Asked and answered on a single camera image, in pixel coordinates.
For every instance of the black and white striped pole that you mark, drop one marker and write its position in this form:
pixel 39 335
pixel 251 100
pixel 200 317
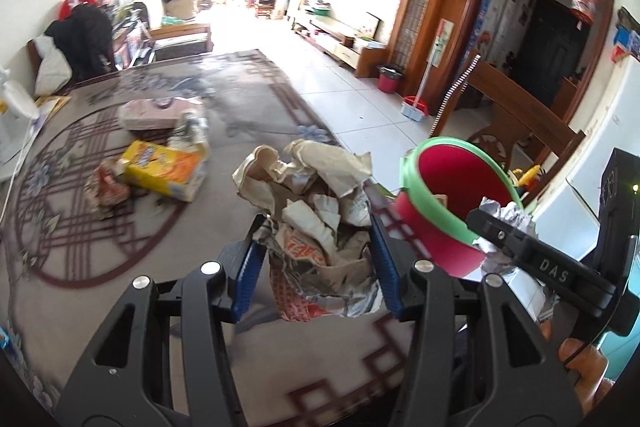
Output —
pixel 456 93

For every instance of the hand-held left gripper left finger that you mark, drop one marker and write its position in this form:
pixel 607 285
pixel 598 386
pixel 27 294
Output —
pixel 249 277

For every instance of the red trash bin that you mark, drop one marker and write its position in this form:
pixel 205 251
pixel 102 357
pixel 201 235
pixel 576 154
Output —
pixel 390 79

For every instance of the white pillow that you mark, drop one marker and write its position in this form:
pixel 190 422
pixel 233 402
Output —
pixel 50 63

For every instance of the wooden chair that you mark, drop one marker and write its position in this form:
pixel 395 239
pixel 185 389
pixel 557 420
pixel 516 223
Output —
pixel 520 119

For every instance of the broom with dustpan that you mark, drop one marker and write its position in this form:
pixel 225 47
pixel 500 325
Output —
pixel 417 99

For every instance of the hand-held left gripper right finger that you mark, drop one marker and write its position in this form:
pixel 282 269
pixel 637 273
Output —
pixel 384 272

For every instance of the red bucket with green rim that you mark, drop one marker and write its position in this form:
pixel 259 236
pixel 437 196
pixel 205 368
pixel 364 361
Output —
pixel 445 212

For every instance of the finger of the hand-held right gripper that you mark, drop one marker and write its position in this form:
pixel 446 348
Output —
pixel 530 252

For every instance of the wooden sofa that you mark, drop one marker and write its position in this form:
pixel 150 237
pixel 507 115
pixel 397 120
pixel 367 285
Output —
pixel 172 39

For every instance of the paper bag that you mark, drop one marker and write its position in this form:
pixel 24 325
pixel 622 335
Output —
pixel 310 217

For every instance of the crumpled red snack wrapper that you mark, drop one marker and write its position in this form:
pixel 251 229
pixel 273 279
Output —
pixel 105 187

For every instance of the white desk fan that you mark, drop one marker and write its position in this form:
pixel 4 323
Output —
pixel 15 107

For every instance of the low wooden cabinet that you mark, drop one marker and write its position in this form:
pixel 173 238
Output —
pixel 340 38

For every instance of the black jacket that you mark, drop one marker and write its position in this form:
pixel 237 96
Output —
pixel 85 38

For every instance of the yellow cardboard box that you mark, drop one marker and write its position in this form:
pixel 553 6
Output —
pixel 165 169

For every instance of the person's right hand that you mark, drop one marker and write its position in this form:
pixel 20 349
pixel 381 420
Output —
pixel 585 367

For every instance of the clear plastic bottle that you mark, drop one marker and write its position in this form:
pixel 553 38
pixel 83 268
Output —
pixel 191 129

